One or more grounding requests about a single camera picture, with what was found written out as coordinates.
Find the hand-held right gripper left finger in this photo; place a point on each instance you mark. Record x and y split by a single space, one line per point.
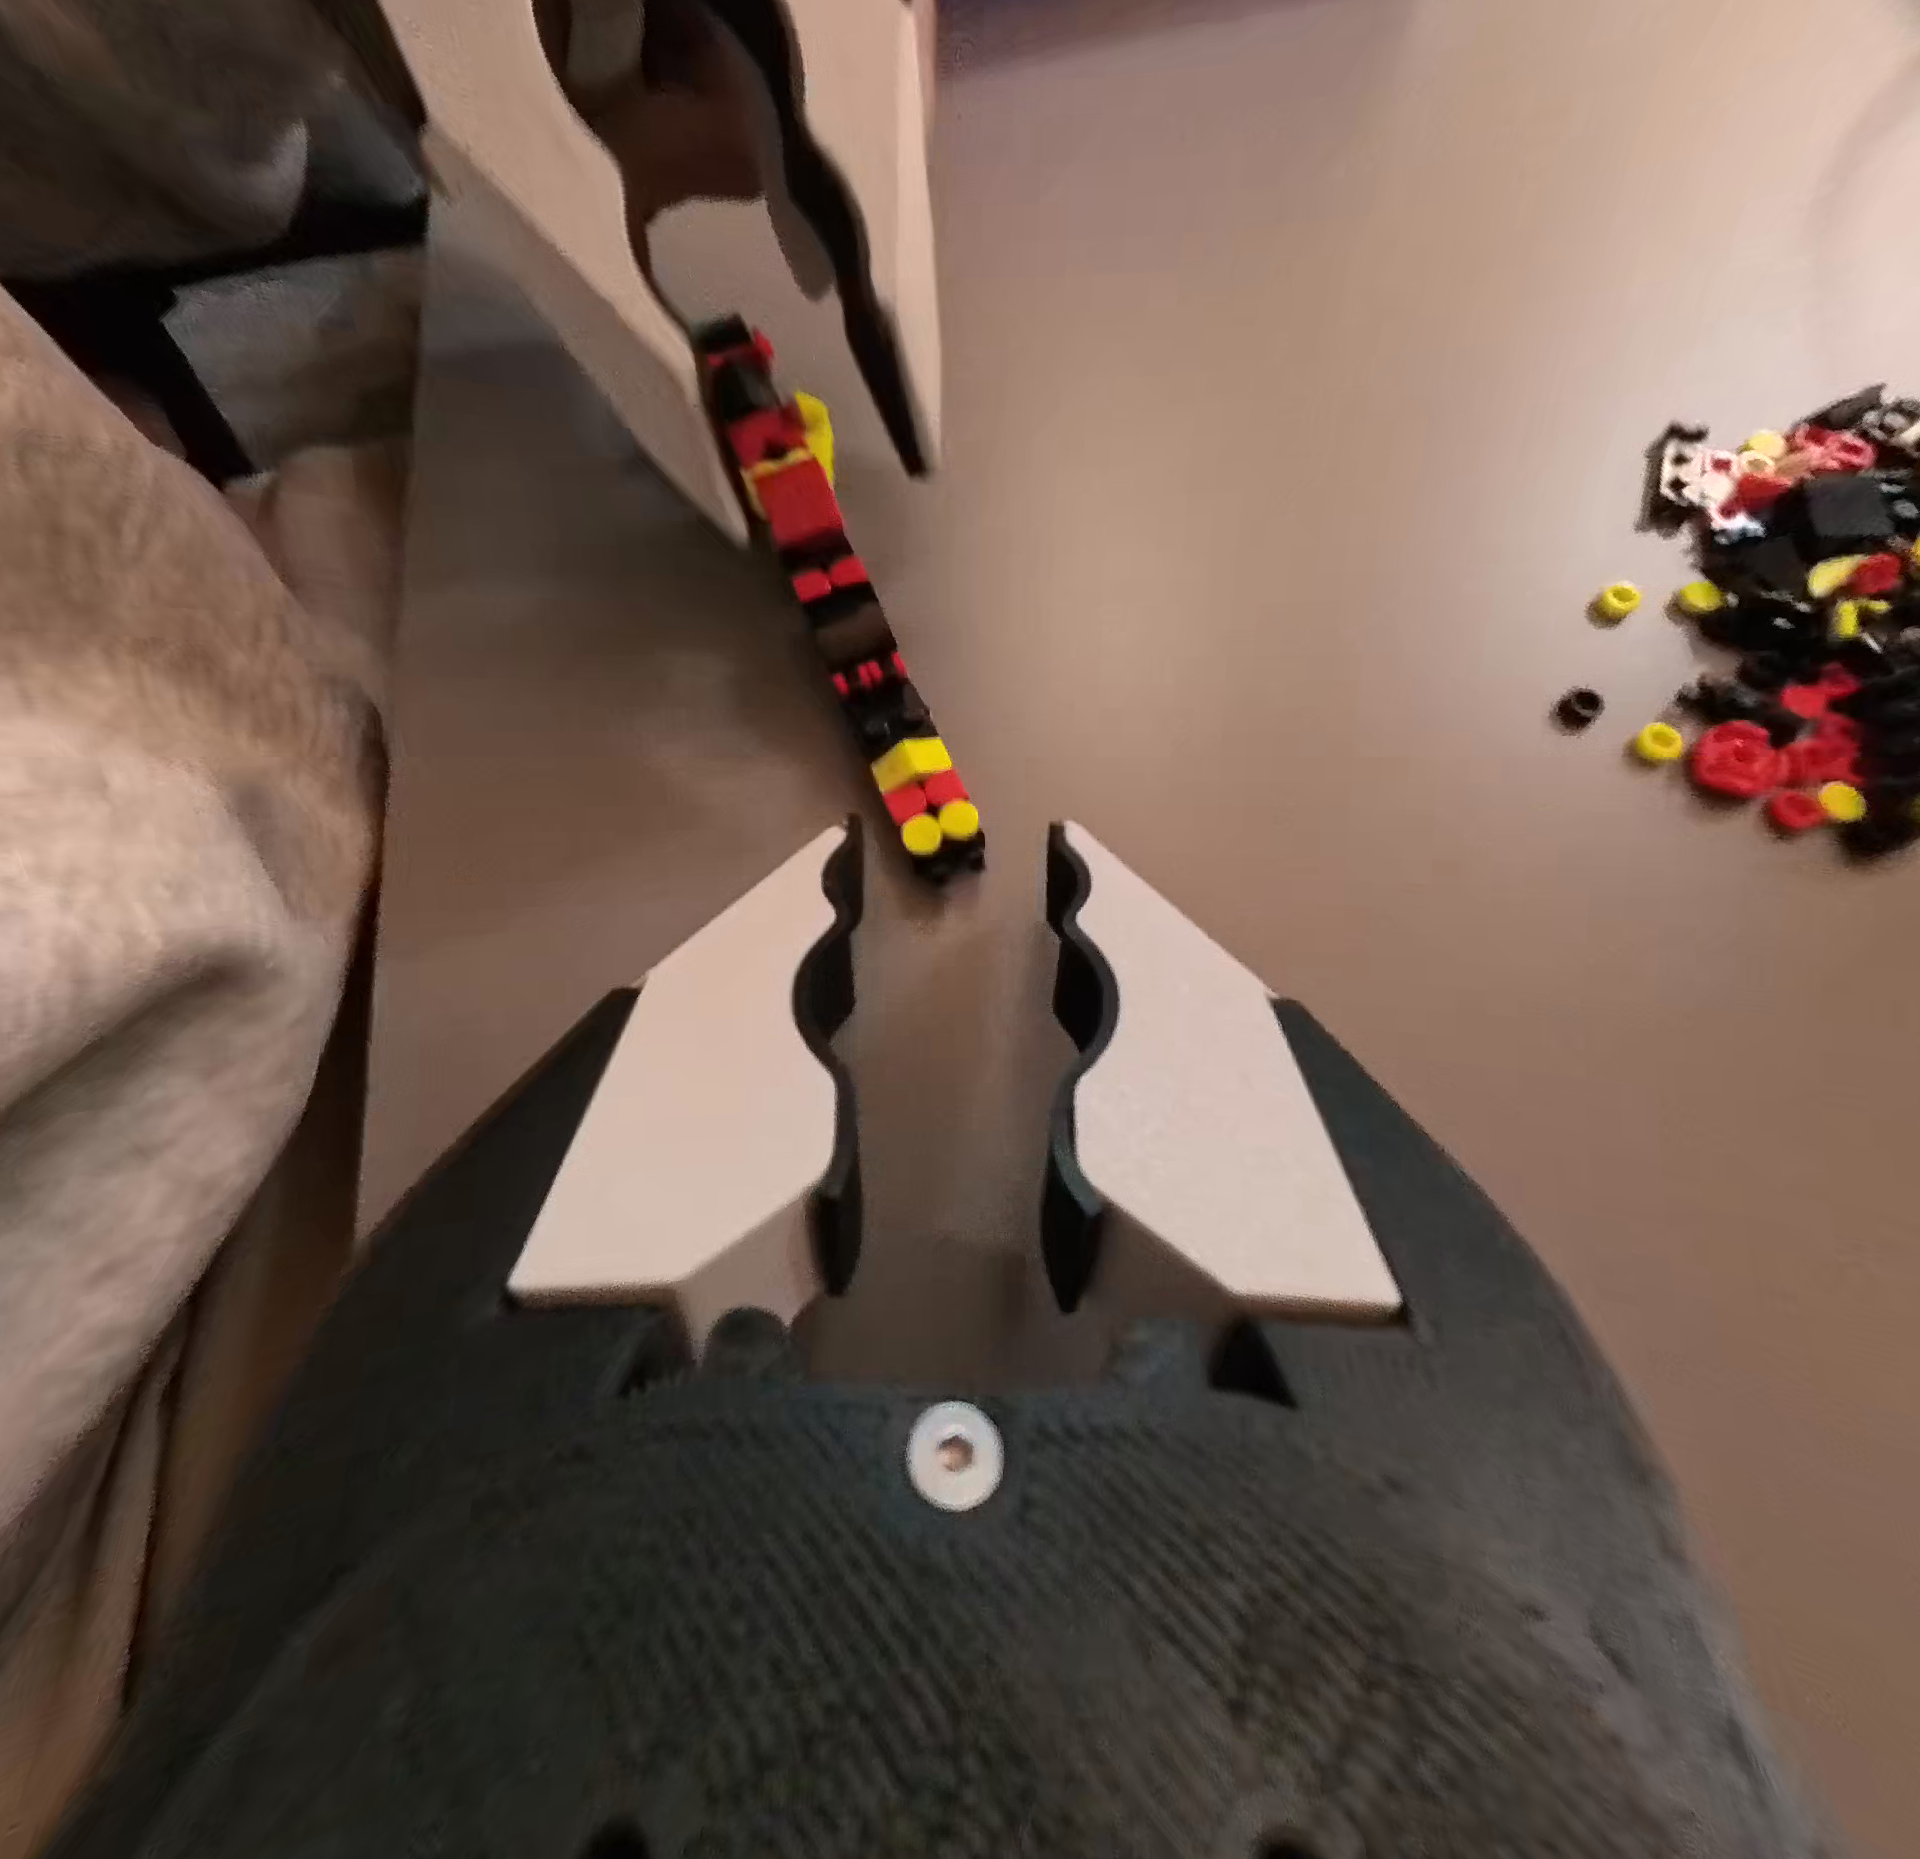
692 1139

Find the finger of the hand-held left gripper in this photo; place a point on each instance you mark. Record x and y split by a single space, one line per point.
879 135
510 135

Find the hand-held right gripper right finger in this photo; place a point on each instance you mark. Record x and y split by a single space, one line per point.
1199 1126

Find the long red black lego model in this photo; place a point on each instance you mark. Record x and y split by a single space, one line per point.
795 503

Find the black round lego stud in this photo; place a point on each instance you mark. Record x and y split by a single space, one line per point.
1578 709

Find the yellow round lego stud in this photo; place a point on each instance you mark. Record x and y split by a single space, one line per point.
1617 600
1658 742

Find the pile of loose lego pieces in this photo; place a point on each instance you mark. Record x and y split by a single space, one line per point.
1800 659

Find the person's left hand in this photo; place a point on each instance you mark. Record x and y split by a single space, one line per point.
698 135

